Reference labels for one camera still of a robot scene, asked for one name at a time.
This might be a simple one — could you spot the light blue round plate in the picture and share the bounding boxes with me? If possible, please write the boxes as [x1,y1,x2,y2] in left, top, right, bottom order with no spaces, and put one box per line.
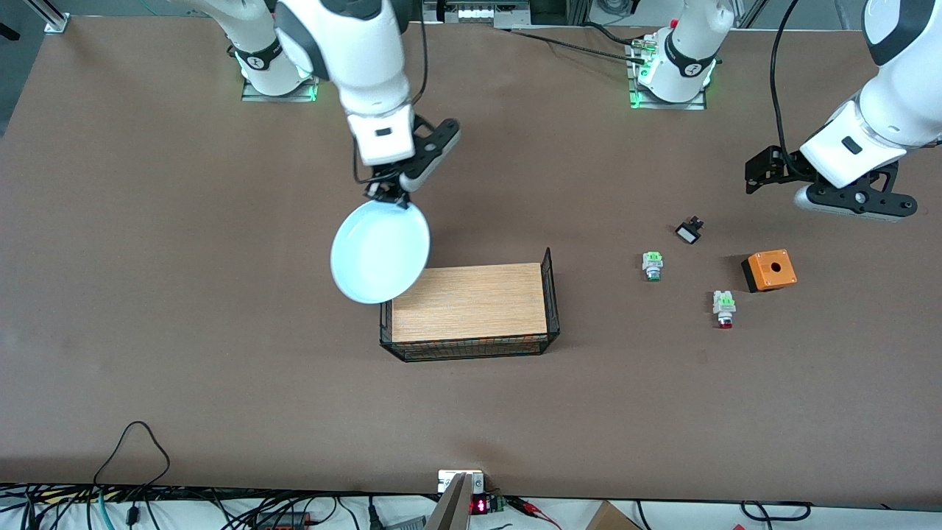
[329,199,432,305]

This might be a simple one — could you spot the white power strip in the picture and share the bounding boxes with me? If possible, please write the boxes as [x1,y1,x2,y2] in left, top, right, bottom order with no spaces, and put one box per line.
[423,0,532,24]

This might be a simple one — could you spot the grey aluminium bar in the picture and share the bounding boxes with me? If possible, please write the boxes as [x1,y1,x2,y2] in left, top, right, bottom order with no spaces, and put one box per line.
[425,473,473,530]

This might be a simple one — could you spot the red black clip lead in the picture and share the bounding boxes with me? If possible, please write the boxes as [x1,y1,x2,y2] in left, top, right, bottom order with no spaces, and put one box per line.
[506,496,563,530]

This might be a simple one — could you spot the black device with red connectors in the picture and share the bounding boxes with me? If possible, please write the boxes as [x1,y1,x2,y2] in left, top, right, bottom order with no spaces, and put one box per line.
[249,511,319,530]

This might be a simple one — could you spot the brown cardboard box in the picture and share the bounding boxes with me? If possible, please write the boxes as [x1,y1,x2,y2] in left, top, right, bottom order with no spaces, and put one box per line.
[584,501,642,530]

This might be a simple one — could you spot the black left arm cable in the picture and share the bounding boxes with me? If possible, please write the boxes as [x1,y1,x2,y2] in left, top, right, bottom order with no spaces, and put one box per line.
[770,0,810,176]

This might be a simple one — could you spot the orange button enclosure box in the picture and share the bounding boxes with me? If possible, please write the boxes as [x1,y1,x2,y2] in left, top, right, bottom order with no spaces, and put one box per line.
[740,249,798,294]

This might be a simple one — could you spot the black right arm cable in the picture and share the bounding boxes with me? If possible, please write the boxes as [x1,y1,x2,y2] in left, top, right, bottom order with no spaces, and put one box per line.
[352,0,431,186]

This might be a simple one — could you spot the black wire basket wooden base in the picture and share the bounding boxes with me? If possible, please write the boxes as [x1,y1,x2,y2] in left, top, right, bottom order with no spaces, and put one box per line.
[379,247,562,363]

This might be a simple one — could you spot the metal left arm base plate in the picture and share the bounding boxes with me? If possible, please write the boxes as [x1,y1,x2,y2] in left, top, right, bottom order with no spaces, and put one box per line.
[627,37,709,112]

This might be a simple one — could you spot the red push button switch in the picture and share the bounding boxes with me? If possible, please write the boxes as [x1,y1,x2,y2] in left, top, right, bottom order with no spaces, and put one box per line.
[712,290,737,330]

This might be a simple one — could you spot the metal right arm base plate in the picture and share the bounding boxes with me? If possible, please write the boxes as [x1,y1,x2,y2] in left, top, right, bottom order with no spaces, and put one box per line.
[241,44,321,103]

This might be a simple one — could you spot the black cable to arm base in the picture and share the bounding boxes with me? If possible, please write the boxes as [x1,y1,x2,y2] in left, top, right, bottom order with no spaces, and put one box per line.
[495,22,650,67]

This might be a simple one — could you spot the small silver metal bracket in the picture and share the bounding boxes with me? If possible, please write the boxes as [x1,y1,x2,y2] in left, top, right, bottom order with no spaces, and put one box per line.
[437,470,486,495]

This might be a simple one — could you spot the black cable loop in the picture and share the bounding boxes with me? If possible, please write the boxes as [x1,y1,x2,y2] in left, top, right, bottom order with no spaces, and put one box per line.
[739,500,813,523]

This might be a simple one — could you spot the thin black looped cable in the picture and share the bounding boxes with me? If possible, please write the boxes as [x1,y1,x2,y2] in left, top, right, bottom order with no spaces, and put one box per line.
[92,420,171,491]

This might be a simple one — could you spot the aluminium corner bracket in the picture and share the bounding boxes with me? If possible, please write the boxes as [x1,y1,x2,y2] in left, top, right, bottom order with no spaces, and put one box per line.
[28,0,72,35]

